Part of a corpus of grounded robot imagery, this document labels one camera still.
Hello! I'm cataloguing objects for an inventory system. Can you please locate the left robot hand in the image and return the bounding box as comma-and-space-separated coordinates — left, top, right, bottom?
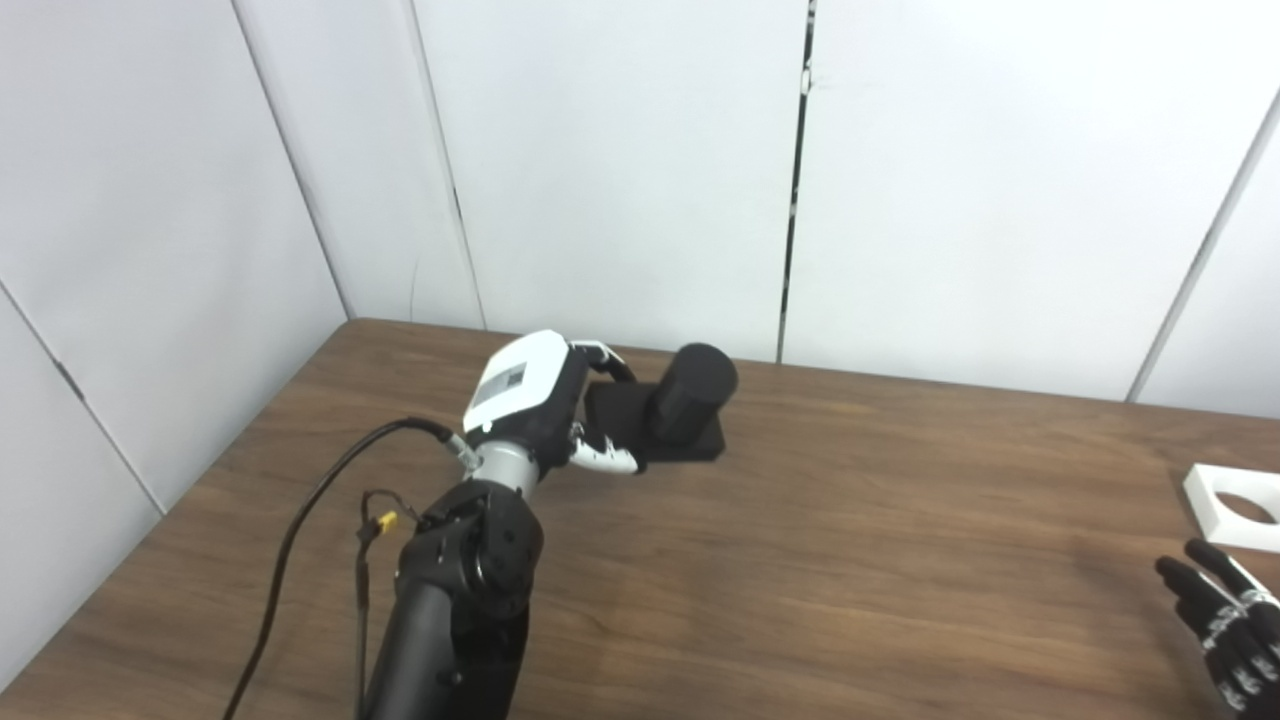
462, 330, 641, 476

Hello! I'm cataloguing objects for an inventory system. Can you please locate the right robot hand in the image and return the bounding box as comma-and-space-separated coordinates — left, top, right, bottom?
1155, 538, 1280, 716

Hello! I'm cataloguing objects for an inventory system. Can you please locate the white square piece with hole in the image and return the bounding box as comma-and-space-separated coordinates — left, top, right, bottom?
1183, 463, 1280, 553

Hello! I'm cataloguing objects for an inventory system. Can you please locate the black peg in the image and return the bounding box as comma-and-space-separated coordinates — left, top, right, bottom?
583, 343, 739, 471

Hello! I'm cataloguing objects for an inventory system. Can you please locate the thick black left wrist cable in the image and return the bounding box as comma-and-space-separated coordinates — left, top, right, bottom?
222, 417, 471, 720

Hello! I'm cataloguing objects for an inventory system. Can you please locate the thin cable with yellow connector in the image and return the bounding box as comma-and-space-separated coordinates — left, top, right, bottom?
355, 490, 421, 720

